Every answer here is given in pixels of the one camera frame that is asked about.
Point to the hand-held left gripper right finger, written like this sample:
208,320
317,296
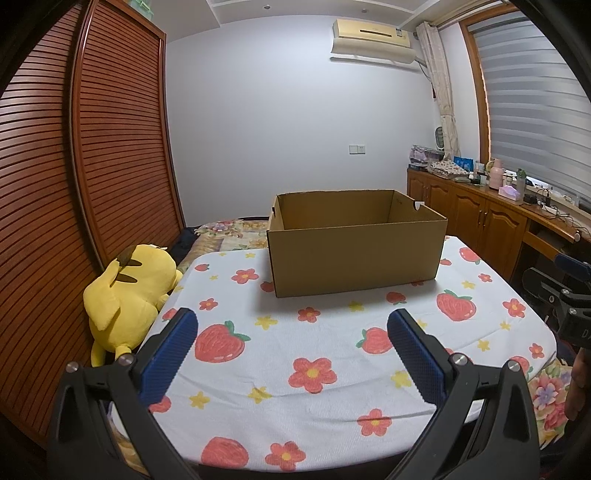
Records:
415,357

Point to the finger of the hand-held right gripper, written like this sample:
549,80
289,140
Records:
575,264
549,288

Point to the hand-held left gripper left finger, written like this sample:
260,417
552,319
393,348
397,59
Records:
168,355

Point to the brown cardboard box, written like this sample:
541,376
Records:
351,258

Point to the person's right hand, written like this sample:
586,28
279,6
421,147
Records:
581,383

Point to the yellow plush toy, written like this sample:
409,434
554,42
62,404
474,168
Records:
124,295

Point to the pink tissue box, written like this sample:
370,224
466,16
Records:
511,194

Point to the strawberry flower printed blanket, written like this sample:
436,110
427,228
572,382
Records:
323,332

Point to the green lid bottle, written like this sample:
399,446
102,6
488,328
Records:
520,182

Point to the wooden cabinet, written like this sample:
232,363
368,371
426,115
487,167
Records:
457,217

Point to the pink thermos bottle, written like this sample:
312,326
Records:
496,175

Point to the dark blue bed cover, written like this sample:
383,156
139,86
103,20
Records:
187,237

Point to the small blue box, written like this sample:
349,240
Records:
463,163

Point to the grey window blind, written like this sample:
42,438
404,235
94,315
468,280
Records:
535,115

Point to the floral cloth bag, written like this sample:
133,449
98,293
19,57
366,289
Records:
448,168

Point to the stack of folded cloths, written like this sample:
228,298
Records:
425,156

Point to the small round desk fan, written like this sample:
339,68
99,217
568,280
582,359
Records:
442,138

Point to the patterned cream curtain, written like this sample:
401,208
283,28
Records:
443,92

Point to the wooden slatted wardrobe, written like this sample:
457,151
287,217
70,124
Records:
115,138

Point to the white air deflector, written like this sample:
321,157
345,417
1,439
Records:
374,54

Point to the cream air conditioner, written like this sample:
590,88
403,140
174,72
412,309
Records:
369,32

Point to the green storage box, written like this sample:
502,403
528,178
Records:
142,9

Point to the wooden window frame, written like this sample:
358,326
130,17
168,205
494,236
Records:
478,92

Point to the white wall switch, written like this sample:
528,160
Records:
357,148

